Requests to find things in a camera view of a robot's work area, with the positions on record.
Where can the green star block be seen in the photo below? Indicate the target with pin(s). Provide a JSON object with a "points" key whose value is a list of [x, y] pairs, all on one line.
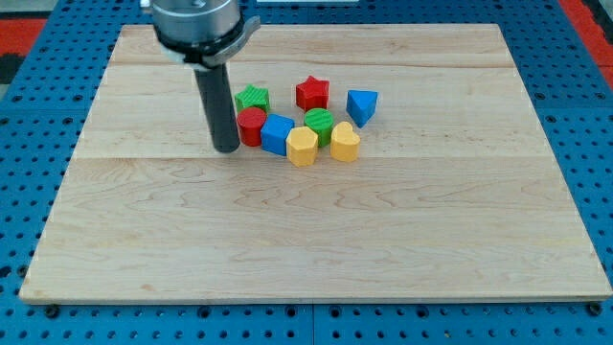
{"points": [[253, 96]]}

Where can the red star block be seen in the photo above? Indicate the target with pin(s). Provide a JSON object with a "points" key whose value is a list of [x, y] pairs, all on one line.
{"points": [[312, 93]]}

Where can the blue triangle block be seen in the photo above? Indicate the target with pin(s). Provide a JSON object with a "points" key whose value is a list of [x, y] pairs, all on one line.
{"points": [[361, 105]]}

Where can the green cylinder block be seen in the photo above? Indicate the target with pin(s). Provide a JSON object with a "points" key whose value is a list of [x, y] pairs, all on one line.
{"points": [[320, 121]]}

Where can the yellow heart block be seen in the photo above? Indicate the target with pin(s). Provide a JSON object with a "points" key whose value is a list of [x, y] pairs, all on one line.
{"points": [[344, 143]]}

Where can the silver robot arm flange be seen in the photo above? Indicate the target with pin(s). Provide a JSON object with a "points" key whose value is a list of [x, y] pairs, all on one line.
{"points": [[204, 34]]}

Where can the red cylinder block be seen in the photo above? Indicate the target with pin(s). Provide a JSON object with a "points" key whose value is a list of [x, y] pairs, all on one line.
{"points": [[250, 122]]}

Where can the light wooden board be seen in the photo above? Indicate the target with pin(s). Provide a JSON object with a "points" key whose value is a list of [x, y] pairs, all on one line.
{"points": [[455, 197]]}

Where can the yellow hexagon block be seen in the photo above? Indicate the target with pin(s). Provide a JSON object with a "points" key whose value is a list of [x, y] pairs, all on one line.
{"points": [[301, 146]]}

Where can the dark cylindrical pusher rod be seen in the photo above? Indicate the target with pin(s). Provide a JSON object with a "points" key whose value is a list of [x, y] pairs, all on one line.
{"points": [[215, 93]]}

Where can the blue cube block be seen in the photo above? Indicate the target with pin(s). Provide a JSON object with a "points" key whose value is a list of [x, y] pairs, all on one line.
{"points": [[274, 133]]}

